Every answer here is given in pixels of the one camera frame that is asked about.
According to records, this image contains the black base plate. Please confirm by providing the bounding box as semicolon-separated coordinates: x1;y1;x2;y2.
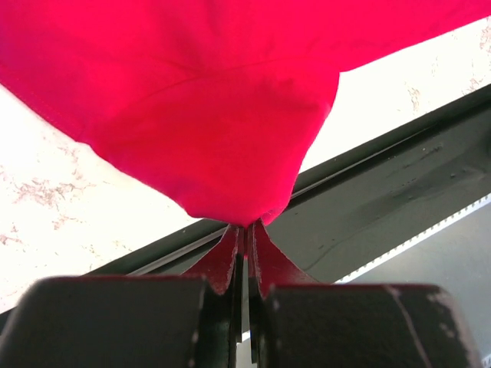
76;82;491;286

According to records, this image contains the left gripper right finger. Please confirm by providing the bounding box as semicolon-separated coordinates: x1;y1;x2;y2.
245;222;482;367

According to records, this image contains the red t shirt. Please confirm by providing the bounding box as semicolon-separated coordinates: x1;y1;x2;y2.
1;1;490;226

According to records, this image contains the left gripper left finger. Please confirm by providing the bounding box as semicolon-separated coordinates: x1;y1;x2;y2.
1;226;245;367

